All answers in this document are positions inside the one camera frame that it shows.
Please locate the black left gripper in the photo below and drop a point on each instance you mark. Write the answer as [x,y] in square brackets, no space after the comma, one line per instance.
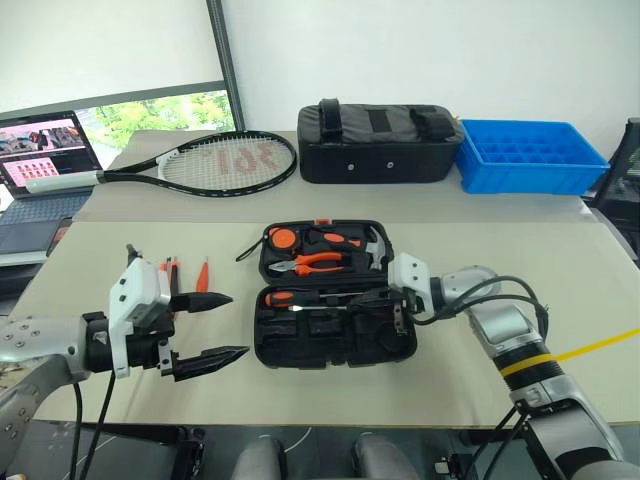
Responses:
[145,350]

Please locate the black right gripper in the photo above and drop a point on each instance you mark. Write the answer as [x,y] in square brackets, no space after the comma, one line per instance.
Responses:
[385,310]

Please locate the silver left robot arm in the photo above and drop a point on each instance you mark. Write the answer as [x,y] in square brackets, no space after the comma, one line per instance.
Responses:
[40,340]

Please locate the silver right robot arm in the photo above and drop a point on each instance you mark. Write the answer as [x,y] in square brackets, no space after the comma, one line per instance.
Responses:
[515,330]

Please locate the orange black loose hand tool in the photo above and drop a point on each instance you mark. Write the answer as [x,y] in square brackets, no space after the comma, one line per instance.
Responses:
[172,275]

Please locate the black plastic tool case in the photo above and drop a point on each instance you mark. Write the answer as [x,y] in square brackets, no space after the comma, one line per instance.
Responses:
[300,345]

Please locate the slim metal shaft screwdriver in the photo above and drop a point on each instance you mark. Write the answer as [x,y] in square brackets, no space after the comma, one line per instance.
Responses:
[325,308]

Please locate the orange tester pen screwdriver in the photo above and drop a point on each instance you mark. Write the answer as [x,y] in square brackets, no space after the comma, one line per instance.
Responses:
[202,277]

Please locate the silver claw hammer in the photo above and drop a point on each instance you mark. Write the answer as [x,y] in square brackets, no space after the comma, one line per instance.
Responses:
[376,250]

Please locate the orange black tape measure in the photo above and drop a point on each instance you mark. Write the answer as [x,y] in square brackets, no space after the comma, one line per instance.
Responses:
[282,238]

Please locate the dark grey rounded shape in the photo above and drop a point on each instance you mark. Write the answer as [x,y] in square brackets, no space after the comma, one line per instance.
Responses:
[260,457]
[382,457]

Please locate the black grey fabric bag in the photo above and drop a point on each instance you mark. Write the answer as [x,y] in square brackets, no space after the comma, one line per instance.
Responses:
[380,150]

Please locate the black tennis racket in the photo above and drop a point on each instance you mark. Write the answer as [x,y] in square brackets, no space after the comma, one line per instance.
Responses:
[225,160]

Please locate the blue plastic divided crate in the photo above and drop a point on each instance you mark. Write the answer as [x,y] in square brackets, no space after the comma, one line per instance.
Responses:
[530,170]

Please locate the open laptop computer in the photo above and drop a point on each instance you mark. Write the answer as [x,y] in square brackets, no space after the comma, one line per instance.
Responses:
[45,150]

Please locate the black mesh office chair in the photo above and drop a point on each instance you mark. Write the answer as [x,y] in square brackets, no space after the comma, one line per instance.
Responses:
[622,180]

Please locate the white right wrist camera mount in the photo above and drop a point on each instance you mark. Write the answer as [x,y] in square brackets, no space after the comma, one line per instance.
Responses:
[407,275]

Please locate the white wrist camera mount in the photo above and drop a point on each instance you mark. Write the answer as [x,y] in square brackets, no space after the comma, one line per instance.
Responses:
[135,285]
[407,275]

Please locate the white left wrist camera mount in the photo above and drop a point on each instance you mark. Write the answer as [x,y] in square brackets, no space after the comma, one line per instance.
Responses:
[135,285]

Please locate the grey window frame post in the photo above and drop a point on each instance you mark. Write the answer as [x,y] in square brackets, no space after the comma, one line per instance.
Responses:
[227,65]

